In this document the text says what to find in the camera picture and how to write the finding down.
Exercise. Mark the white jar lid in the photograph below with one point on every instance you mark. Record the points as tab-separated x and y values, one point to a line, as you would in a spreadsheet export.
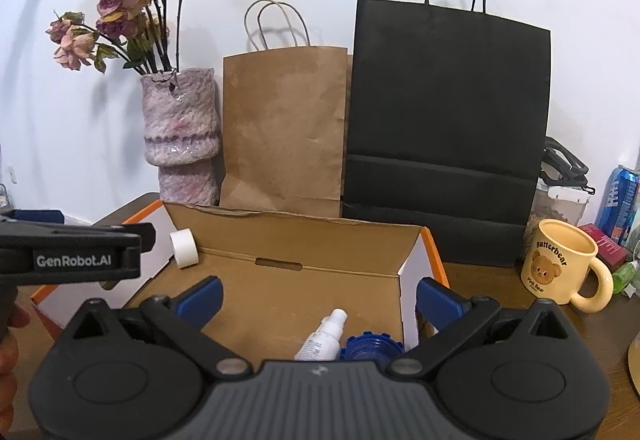
184	248

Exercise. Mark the yellow bear mug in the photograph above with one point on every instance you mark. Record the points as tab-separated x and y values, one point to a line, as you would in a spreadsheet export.
555	265

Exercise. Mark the white spray bottle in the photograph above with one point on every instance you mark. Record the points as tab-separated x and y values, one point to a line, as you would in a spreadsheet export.
322	335

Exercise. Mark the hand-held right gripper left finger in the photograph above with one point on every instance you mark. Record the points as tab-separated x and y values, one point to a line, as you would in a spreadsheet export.
205	296

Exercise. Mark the blue notched jar lid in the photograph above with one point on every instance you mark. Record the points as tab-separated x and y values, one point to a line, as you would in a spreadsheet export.
372	348

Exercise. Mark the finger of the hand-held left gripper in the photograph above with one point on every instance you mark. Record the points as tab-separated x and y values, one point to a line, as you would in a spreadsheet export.
40	216

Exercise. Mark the tan round plate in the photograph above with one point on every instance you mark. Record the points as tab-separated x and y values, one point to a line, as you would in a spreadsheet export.
634	365

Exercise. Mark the pink marbled ceramic vase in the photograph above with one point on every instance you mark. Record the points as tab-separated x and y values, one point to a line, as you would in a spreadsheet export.
180	130

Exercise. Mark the person's left hand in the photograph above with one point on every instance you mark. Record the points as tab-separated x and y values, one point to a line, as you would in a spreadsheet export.
9	365

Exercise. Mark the dark red box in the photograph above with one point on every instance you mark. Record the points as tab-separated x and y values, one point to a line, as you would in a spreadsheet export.
607	245

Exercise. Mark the black paper bag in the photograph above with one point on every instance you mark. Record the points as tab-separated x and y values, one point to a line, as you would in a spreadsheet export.
450	120

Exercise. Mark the small green bottle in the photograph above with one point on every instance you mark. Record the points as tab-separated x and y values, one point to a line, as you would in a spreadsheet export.
625	277

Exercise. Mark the blue drink can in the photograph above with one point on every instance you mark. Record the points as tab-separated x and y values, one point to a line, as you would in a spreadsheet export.
620	205

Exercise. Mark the cardboard box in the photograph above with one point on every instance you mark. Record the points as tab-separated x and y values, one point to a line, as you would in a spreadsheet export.
310	280

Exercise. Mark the clear plastic container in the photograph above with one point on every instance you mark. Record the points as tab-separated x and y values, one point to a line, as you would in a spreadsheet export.
557	207

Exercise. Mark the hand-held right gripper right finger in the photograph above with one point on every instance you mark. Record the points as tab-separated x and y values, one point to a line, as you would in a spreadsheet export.
440	298

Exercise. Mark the brown paper bag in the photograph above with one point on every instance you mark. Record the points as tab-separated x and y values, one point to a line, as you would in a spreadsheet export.
285	130

